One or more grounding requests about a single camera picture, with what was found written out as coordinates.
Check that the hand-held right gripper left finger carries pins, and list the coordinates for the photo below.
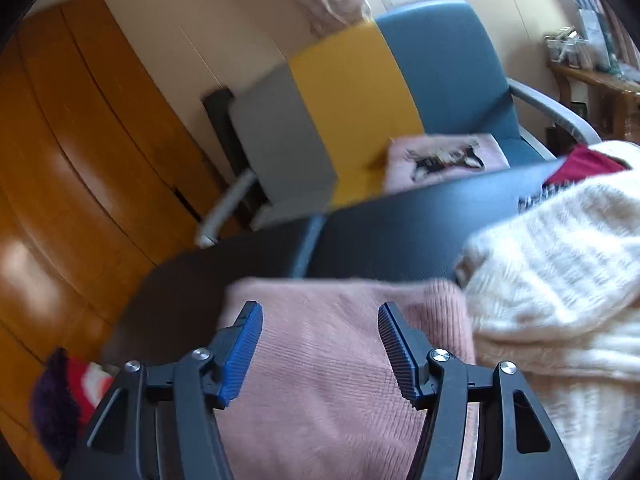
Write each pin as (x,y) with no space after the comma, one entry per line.
(245,350)

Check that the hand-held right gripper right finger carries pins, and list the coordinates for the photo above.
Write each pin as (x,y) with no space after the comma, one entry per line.
(395,350)

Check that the pink knit sweater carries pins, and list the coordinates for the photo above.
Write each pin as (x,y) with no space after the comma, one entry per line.
(325,385)

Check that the white knit sweater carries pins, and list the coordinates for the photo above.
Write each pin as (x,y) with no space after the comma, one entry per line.
(550,285)

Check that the purple red fuzzy cloth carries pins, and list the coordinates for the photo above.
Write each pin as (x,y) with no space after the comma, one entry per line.
(55,410)

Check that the checked cloth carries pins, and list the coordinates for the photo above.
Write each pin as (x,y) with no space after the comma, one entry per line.
(537,199)

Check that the grey yellow blue sofa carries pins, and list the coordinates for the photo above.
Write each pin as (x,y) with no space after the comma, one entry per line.
(350,100)

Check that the wooden wardrobe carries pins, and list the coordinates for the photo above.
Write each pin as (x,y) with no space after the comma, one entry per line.
(75,160)

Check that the red garment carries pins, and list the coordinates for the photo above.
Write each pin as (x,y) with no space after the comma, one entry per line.
(580,165)

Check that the wooden side table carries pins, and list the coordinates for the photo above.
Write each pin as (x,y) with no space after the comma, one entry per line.
(600,80)

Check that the clear plastic container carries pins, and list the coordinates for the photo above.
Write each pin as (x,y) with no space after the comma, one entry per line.
(567,50)

